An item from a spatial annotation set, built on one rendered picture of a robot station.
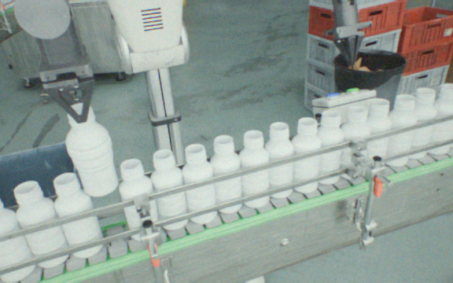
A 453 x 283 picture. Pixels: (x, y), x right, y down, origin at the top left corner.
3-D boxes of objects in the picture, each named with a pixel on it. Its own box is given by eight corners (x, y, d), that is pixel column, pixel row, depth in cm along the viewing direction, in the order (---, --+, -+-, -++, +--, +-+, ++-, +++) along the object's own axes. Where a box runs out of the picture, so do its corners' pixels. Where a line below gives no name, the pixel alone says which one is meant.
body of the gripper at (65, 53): (42, 86, 51) (23, 31, 48) (45, 62, 60) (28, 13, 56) (92, 77, 53) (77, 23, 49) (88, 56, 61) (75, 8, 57)
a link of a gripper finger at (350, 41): (376, 61, 95) (372, 23, 93) (351, 67, 93) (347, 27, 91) (359, 63, 101) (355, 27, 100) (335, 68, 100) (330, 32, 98)
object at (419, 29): (402, 53, 313) (406, 26, 302) (366, 42, 346) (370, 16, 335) (458, 39, 331) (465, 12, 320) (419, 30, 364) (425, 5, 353)
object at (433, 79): (392, 102, 336) (396, 79, 324) (360, 86, 369) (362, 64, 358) (445, 87, 353) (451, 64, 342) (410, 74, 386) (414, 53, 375)
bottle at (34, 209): (74, 242, 75) (49, 174, 66) (69, 266, 69) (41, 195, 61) (41, 248, 74) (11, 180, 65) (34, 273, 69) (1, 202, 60)
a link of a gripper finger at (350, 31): (368, 63, 94) (364, 24, 93) (343, 68, 93) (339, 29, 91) (351, 64, 101) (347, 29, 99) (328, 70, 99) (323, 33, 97)
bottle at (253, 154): (263, 189, 84) (261, 124, 76) (274, 205, 79) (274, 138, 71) (237, 195, 83) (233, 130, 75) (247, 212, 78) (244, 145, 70)
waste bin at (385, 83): (350, 163, 260) (362, 76, 227) (314, 134, 297) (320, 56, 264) (405, 148, 271) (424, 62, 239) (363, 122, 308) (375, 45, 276)
